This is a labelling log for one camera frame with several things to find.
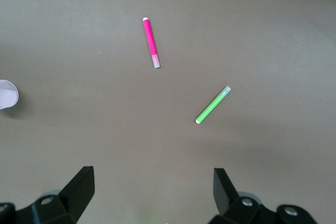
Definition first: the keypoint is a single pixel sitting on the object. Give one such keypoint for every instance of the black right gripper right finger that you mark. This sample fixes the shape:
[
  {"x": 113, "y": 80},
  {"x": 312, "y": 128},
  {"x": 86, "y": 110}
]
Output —
[{"x": 228, "y": 197}]

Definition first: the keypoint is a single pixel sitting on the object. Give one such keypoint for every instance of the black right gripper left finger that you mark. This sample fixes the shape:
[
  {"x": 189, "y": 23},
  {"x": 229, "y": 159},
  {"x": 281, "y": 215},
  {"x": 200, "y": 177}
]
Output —
[{"x": 71, "y": 197}]

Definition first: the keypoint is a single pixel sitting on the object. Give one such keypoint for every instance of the pink marker pen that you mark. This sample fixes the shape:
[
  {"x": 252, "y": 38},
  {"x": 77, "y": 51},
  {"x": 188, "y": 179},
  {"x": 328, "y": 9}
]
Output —
[{"x": 151, "y": 41}]

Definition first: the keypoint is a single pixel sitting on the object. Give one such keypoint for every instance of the green marker pen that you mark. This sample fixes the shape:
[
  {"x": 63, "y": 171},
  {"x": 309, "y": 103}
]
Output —
[{"x": 212, "y": 105}]

